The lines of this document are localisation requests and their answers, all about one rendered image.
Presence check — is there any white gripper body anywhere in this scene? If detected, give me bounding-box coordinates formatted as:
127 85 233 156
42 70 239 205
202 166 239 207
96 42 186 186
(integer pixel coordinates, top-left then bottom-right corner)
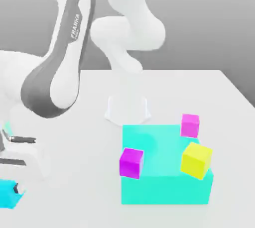
0 144 48 185

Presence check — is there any small cyan cube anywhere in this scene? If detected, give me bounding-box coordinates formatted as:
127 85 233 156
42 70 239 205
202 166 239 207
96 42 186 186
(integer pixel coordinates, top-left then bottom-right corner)
0 179 25 210

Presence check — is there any small magenta cube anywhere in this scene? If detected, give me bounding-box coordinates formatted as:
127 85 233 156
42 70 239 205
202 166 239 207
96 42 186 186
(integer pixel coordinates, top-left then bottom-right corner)
119 147 144 180
180 114 200 139

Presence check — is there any small yellow cube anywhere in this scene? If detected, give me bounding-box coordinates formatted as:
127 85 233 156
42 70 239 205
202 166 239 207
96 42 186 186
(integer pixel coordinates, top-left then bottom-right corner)
180 141 214 181

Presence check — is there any large turquoise box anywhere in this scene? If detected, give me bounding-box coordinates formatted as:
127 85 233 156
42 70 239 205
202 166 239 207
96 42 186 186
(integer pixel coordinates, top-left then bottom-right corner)
121 124 214 205

